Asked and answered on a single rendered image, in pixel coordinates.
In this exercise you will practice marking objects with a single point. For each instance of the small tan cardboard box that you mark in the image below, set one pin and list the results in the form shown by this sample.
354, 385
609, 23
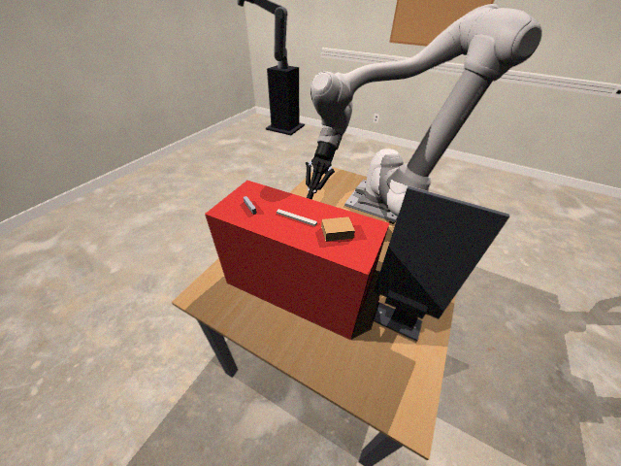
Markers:
339, 228

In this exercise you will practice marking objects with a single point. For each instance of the red tool chest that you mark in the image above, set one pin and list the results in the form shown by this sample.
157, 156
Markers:
280, 254

